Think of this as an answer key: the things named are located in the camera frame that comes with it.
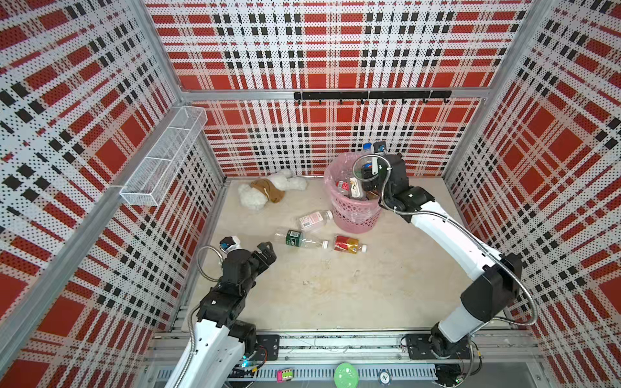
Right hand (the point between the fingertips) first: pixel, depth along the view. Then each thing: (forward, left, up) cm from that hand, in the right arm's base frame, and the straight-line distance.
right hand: (373, 168), depth 80 cm
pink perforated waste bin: (-6, +3, -29) cm, 30 cm away
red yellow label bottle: (-14, +7, -27) cm, 32 cm away
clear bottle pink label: (-2, +21, -28) cm, 35 cm away
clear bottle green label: (-12, +28, -26) cm, 40 cm away
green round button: (-55, +11, -27) cm, 62 cm away
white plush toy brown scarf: (+8, +46, -22) cm, 52 cm away
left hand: (-22, +36, -16) cm, 45 cm away
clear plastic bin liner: (-9, +7, -8) cm, 13 cm away
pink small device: (-55, +28, -27) cm, 67 cm away
